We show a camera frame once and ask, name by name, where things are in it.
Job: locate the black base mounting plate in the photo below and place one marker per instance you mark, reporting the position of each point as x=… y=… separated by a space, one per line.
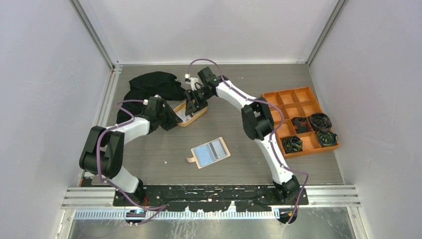
x=209 y=198

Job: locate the green patterned rolled tie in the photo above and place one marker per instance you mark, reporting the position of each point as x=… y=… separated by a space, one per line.
x=292 y=144
x=326 y=139

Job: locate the yellow oval tray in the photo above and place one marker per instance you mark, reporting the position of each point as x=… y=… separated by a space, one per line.
x=183 y=105

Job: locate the aluminium front rail frame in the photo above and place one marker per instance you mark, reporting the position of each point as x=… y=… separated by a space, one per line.
x=96 y=204

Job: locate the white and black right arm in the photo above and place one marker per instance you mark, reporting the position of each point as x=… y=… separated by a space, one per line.
x=257 y=120

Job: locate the dark patterned rolled tie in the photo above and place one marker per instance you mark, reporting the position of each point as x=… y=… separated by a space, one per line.
x=300 y=124

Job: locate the credit card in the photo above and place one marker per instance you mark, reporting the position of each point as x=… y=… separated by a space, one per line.
x=186 y=119

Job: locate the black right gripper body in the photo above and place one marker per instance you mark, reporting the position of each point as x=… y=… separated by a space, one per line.
x=201 y=94

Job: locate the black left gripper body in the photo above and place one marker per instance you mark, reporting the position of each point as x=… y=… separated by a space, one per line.
x=160 y=116

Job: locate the black cloth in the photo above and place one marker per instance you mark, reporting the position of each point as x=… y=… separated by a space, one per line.
x=148 y=85

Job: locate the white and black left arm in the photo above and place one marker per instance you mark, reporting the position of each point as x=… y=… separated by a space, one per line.
x=103 y=151

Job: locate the orange compartment tray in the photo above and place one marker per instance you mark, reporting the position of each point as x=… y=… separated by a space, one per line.
x=296 y=102

